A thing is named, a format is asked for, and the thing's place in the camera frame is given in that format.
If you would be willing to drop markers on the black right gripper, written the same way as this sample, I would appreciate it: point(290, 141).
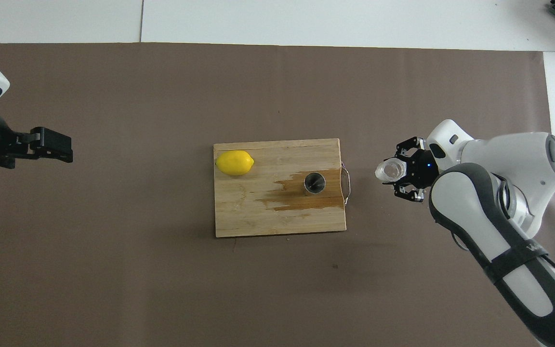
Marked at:
point(422, 168)

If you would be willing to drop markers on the clear plastic cup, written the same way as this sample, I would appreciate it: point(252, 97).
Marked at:
point(389, 171)

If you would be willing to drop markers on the steel double jigger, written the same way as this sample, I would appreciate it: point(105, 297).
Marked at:
point(315, 183)

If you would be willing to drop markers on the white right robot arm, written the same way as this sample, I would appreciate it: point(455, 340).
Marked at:
point(499, 159)

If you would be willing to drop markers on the wooden cutting board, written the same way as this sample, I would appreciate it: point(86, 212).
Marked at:
point(258, 207)

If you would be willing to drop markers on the yellow lemon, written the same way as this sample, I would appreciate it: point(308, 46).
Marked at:
point(234, 162)

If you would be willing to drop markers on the brown paper table mat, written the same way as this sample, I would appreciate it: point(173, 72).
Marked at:
point(162, 289)

